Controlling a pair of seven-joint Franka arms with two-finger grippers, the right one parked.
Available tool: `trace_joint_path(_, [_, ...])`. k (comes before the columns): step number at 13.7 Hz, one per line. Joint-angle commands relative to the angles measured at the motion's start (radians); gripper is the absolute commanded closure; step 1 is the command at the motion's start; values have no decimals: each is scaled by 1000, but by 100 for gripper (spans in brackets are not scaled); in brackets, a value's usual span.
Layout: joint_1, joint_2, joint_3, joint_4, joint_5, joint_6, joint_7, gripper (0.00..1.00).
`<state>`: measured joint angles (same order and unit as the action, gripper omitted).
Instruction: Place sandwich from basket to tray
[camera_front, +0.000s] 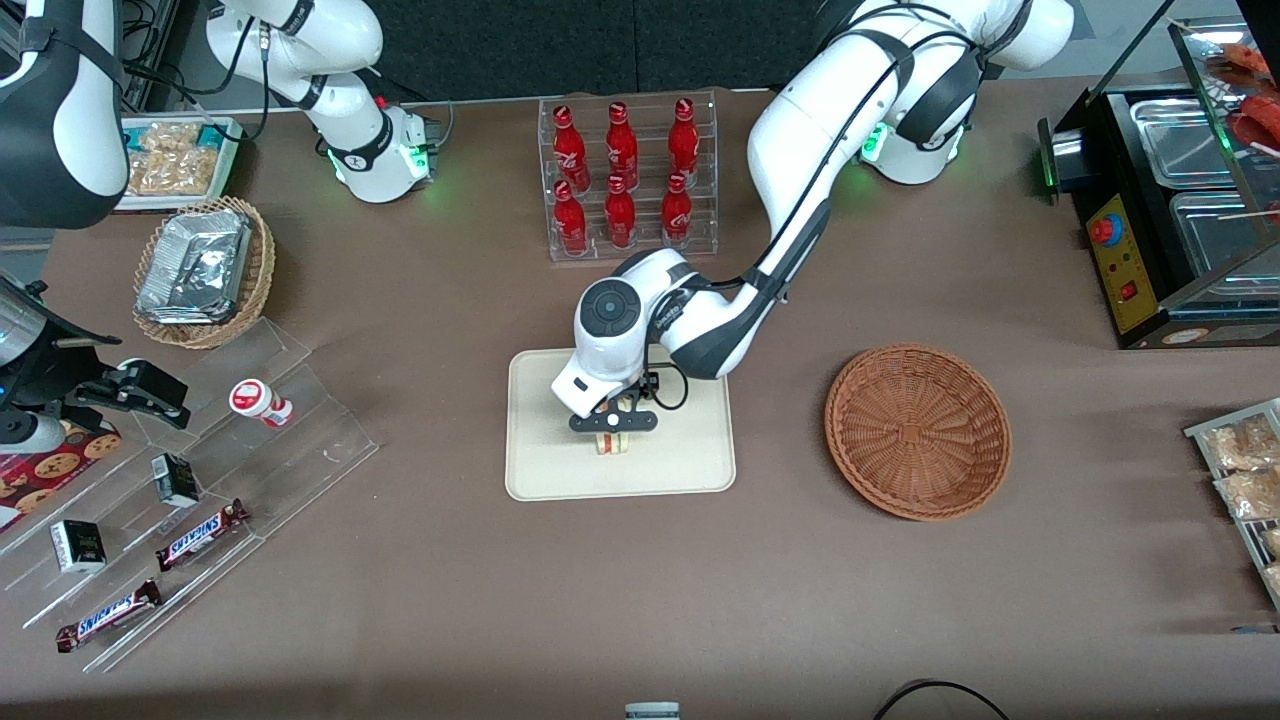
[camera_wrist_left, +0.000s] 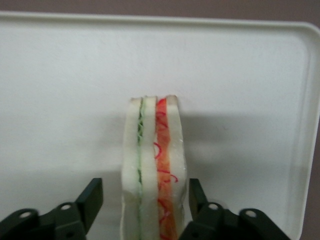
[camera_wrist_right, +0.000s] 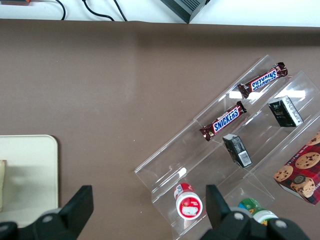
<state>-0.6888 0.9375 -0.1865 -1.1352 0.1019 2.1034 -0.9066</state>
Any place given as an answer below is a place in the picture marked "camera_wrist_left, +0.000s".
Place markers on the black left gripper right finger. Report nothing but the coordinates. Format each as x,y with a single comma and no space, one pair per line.
217,225

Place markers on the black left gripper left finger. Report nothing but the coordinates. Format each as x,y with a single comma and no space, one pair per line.
67,222

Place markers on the triangular toy sandwich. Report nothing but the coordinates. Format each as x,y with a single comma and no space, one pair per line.
150,162

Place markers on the cream plastic tray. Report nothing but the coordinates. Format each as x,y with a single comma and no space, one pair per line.
75,87

